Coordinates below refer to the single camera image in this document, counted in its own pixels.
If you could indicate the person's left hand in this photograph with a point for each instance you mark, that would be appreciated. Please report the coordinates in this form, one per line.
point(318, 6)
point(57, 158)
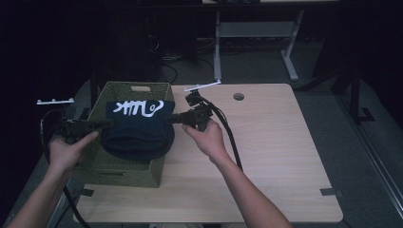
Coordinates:
point(65, 152)

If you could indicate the black tape strip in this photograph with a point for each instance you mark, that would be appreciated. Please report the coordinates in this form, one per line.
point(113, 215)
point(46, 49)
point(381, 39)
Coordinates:
point(331, 192)
point(86, 192)

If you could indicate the person's right hand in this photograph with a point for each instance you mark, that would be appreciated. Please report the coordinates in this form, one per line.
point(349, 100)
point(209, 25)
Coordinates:
point(207, 141)

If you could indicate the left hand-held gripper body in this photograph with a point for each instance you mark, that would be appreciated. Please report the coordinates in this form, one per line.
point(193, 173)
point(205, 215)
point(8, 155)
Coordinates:
point(76, 128)

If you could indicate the green woven basket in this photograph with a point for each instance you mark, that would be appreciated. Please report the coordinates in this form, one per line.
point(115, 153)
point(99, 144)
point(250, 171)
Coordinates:
point(126, 171)

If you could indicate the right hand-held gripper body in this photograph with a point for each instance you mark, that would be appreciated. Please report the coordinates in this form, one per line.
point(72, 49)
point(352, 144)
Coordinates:
point(198, 115)

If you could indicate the grey metal desk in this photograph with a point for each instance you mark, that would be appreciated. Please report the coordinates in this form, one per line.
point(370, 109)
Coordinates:
point(256, 29)

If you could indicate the dark navy printed t-shirt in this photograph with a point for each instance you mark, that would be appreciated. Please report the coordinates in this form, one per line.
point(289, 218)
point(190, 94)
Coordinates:
point(139, 133)

